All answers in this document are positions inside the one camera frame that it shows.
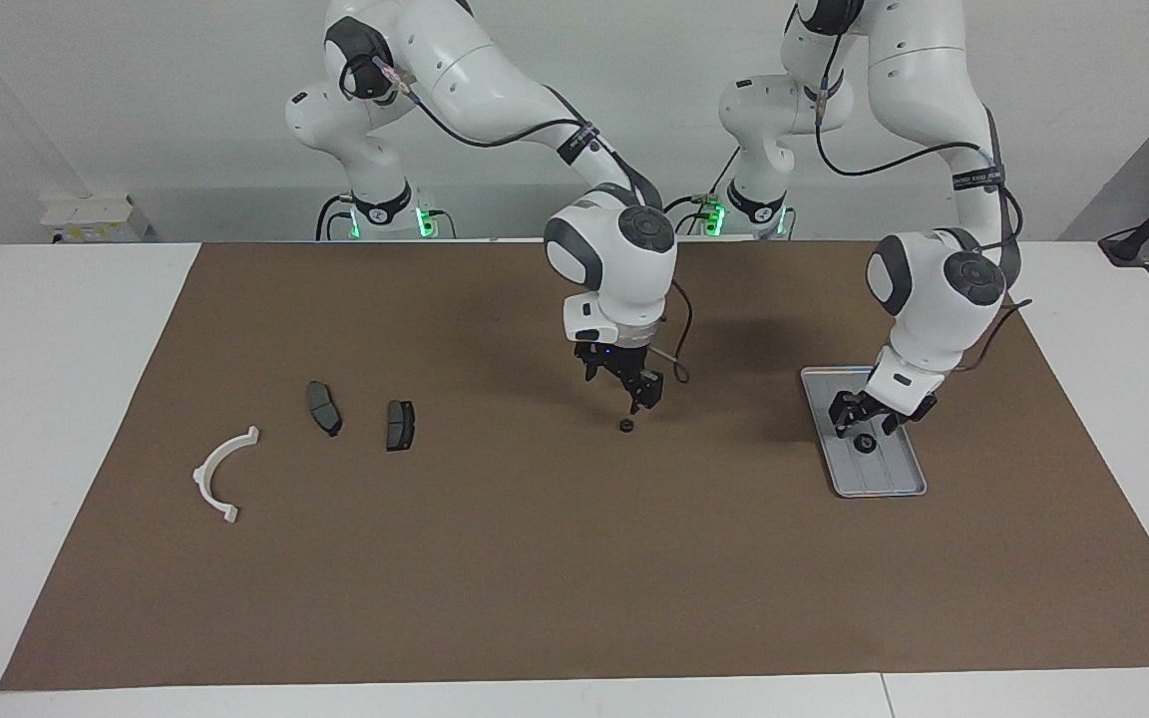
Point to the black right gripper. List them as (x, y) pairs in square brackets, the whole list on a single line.
[(619, 361)]

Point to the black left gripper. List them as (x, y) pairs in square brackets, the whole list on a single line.
[(859, 407)]

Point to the large black bearing gear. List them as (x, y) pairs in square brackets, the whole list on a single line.
[(864, 445)]

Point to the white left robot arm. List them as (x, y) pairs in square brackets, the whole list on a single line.
[(934, 299)]

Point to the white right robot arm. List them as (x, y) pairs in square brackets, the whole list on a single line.
[(624, 269)]

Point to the silver metal tray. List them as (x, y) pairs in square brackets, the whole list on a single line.
[(884, 479)]

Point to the brown table mat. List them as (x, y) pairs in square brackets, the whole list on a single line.
[(574, 558)]

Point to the dark grey rectangular brake pad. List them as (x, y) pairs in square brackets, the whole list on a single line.
[(400, 425)]

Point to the dark grey curved brake pad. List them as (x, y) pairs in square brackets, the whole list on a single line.
[(321, 407)]

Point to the white power strip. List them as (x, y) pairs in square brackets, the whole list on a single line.
[(86, 219)]

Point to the white curved plastic bracket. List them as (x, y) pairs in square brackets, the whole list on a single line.
[(205, 469)]

